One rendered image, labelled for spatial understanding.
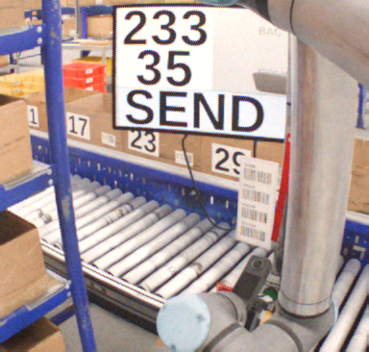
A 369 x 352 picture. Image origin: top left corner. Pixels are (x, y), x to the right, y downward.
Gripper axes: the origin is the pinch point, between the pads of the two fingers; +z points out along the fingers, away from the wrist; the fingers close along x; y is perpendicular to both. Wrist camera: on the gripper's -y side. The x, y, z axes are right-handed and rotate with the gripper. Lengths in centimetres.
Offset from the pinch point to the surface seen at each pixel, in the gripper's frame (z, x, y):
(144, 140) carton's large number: 56, -85, -33
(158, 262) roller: 32, -48, 7
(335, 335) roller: 26.2, 14.9, 8.6
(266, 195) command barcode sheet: -6.6, -4.5, -21.0
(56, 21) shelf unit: -60, -18, -33
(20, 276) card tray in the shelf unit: -49, -22, 3
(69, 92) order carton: 78, -164, -52
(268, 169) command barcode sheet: -9.4, -4.5, -25.9
